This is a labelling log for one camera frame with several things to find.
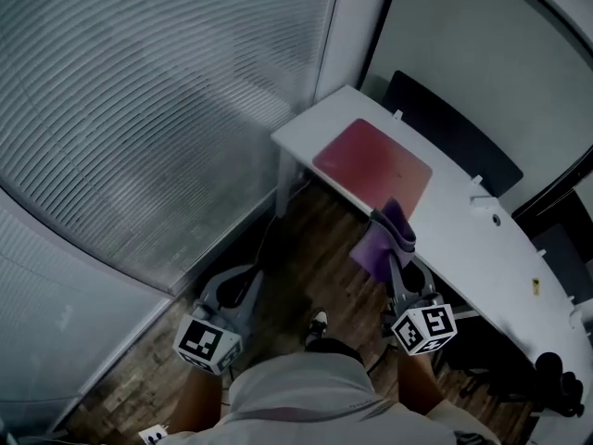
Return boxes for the black floor cable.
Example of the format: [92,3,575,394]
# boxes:
[252,178,312,277]

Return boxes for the black side panel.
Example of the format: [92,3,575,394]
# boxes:
[511,186,593,306]

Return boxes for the person's dark trousers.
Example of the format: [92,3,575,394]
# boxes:
[303,337,368,368]

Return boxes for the grey striped glass partition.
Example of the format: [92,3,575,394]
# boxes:
[0,0,345,296]

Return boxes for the person's right forearm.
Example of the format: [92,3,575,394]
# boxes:
[396,350,447,417]

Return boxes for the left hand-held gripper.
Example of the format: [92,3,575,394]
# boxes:
[173,266,266,376]

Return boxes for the person's light grey shirt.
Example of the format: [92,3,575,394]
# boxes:
[156,351,502,445]

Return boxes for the black round clamp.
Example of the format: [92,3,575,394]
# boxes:
[534,351,586,419]

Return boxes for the red mouse pad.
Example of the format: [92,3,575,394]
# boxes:
[311,118,434,218]

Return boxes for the purple cloth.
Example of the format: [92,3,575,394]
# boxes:
[349,197,417,285]

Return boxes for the black desk divider panel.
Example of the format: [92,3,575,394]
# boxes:
[381,70,524,198]

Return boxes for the person's white shoe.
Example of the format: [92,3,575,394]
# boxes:
[304,308,331,348]

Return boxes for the person's left forearm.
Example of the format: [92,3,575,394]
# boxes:
[177,367,224,436]

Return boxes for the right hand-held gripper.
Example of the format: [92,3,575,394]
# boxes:
[369,208,459,357]

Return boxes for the white power strip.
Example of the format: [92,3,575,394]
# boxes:
[137,426,169,445]

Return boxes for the white desk leg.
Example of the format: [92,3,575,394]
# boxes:
[275,145,298,218]

